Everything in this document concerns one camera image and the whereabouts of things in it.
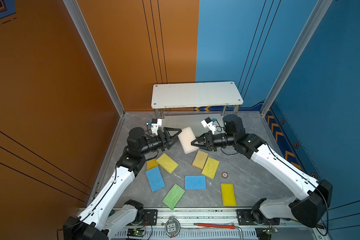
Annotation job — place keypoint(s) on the yellow foam sponge front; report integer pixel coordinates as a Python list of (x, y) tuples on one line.
[(228, 195)]

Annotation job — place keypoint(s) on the small orange-yellow sponge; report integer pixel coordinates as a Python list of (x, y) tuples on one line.
[(152, 164)]

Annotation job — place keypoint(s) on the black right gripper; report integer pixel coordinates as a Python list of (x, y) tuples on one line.
[(208, 139)]

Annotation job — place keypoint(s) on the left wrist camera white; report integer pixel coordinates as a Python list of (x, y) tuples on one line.
[(154, 126)]

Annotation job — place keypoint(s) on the orange-yellow thick sponge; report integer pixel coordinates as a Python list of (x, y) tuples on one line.
[(200, 160)]

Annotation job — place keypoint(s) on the white two-tier metal shelf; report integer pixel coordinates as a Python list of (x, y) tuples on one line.
[(194, 95)]

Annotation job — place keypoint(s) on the yellow cellulose sponge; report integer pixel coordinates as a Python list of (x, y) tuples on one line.
[(210, 168), (167, 163)]

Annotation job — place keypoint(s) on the blue cellulose sponge left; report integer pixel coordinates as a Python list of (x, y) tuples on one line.
[(155, 179)]

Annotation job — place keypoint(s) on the green circuit board left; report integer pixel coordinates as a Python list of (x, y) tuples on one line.
[(135, 233)]

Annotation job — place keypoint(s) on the yellow cellulose sponge right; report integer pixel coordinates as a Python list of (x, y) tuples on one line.
[(210, 168)]

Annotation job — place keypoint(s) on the circuit board right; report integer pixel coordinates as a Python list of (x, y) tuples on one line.
[(270, 230)]

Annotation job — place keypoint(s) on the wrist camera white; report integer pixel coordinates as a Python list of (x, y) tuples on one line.
[(154, 126), (209, 125)]

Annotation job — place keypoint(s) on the aluminium left corner post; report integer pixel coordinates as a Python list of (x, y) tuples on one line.
[(89, 42)]

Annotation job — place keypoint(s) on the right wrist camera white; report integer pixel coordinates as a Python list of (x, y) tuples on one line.
[(209, 125)]

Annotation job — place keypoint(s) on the yellow cellulose sponge left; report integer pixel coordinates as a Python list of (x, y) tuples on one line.
[(167, 163)]

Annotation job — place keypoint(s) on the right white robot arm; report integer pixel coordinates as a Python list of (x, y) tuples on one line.
[(311, 198)]

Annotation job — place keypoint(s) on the blue cellulose sponge centre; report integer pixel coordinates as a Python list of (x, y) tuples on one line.
[(195, 183)]

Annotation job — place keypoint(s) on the aluminium front rail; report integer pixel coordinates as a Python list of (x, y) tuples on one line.
[(154, 220)]

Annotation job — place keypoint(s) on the red handled tool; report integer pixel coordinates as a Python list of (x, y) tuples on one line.
[(215, 226)]

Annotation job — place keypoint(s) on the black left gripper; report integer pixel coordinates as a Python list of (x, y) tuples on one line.
[(163, 139)]

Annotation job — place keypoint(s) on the green cellulose sponge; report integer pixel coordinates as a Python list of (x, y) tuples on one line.
[(173, 196)]

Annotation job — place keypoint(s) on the blue cellulose sponge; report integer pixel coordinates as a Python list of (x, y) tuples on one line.
[(155, 179), (195, 183)]

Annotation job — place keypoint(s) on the round grey socket plate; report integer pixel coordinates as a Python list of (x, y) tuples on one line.
[(172, 227)]

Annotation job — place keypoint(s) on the aluminium right corner post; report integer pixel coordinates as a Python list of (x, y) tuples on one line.
[(302, 41)]

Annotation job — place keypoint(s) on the white foam sponge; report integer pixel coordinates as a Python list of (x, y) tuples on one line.
[(186, 137)]

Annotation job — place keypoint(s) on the aluminium corner post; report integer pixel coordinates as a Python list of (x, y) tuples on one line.
[(302, 41), (89, 42)]

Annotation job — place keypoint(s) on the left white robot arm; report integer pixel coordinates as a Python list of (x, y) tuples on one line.
[(114, 186)]

